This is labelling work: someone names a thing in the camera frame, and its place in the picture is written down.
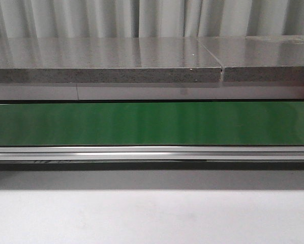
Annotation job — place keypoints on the white base panel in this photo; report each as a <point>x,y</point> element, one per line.
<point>153,91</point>

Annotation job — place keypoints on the green conveyor belt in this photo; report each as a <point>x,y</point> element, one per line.
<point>160,123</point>

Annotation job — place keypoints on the grey stone slab right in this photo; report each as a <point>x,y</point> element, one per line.
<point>258,59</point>

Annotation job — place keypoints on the grey stone slab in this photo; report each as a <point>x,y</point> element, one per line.
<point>106,60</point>
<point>258,59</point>

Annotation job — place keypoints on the grey stone slab left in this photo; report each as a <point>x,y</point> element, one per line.
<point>106,60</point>

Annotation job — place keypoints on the grey curtain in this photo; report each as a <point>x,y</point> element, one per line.
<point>108,19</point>

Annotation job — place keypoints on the aluminium conveyor frame rail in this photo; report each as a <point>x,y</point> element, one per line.
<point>120,153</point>

